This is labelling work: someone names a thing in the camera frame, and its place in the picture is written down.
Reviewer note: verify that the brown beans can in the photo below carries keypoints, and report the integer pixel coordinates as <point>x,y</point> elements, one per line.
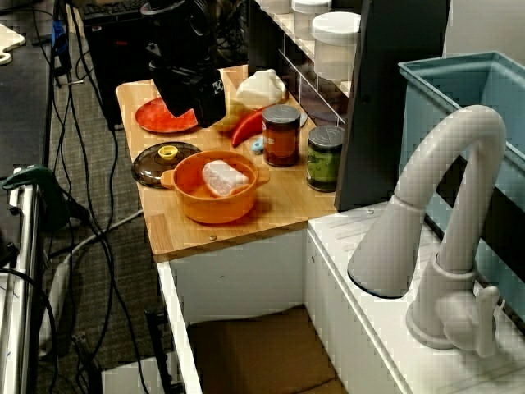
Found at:
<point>281,139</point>

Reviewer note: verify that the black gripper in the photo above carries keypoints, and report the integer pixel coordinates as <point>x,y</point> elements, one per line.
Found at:
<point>184,84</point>

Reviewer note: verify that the teal plastic bin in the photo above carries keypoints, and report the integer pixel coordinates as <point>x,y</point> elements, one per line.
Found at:
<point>451,82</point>

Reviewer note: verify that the green clamp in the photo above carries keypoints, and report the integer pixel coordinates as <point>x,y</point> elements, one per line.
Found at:
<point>39,184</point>

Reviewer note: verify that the white plastic bottle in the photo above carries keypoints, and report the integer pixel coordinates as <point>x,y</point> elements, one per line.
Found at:
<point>262,91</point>

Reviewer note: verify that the black computer tower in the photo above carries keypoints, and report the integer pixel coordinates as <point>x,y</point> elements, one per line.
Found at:
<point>119,61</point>

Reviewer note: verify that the small printed jar white lid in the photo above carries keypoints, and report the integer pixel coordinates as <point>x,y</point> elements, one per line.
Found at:
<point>309,14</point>

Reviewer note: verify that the green toy can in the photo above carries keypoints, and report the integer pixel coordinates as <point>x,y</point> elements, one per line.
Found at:
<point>324,164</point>

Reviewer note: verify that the orange toy pot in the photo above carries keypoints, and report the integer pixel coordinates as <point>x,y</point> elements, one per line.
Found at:
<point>213,207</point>

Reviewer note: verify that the white cutting board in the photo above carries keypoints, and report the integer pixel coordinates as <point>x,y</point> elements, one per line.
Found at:
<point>10,43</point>

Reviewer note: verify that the silver metal rail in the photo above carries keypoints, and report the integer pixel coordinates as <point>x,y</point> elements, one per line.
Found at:
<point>20,287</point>

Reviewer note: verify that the brown cardboard sheet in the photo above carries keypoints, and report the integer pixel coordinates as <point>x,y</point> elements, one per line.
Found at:
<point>262,357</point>

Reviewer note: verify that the clear pot lid yellow knob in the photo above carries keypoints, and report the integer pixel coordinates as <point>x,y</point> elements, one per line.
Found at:
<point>148,169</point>

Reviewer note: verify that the white box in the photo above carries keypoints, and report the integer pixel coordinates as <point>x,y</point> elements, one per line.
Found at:
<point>131,375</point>

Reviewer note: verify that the grey toy faucet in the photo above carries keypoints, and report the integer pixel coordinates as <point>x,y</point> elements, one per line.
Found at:
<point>410,213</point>

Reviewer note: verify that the white toy kitchen cabinet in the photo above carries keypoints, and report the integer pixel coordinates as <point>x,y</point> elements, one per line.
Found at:
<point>246,271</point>

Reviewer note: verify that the black keyboard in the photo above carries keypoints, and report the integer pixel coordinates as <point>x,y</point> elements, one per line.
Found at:
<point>110,7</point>

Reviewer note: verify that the tall printed jar white lid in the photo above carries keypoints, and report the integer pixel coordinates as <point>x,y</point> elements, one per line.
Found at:
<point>334,45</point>

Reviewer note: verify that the red toy pepper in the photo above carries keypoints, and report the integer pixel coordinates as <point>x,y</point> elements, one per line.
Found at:
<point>246,125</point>

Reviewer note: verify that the red orange plate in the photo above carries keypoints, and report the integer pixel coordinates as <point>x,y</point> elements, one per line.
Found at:
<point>155,120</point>

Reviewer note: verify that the white power strip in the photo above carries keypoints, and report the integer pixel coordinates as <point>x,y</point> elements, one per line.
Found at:
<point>57,295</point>

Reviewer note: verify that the black shelf unit with tiles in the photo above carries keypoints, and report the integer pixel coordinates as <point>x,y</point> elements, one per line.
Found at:
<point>377,123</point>

